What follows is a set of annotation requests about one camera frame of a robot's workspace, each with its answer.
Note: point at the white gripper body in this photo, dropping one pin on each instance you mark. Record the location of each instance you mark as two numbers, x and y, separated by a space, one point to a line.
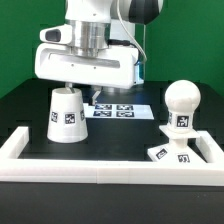
82 54

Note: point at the white conical lamp shade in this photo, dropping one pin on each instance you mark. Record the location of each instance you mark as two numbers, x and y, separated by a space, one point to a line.
67 122

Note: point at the white lamp bulb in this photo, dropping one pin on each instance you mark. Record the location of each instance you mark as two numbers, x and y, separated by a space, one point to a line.
182 99

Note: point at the white lamp base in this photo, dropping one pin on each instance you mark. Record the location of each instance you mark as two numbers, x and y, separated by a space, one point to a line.
176 150

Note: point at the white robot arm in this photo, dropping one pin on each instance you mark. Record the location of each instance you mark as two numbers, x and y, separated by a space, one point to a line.
117 14

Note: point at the paper sheet with markers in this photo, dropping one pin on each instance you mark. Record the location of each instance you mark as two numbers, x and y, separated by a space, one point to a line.
119 111

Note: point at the white U-shaped fence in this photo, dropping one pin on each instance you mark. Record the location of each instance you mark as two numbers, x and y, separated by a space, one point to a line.
15 169

